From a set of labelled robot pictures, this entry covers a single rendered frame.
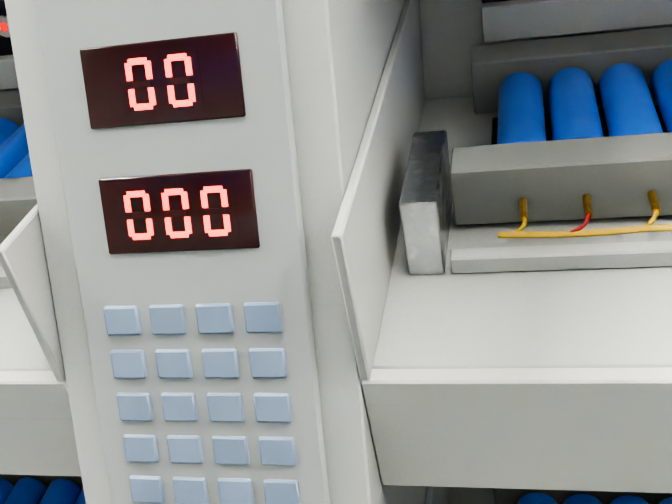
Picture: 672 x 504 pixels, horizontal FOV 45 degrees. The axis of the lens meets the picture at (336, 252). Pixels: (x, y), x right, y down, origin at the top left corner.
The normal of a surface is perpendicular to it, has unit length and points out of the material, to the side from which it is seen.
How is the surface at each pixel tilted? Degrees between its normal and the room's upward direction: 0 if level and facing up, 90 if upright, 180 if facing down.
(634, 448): 112
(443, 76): 90
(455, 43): 90
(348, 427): 90
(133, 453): 90
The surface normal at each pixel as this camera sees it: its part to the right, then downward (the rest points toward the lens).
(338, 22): 0.97, -0.04
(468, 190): -0.17, 0.57
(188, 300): -0.22, 0.22
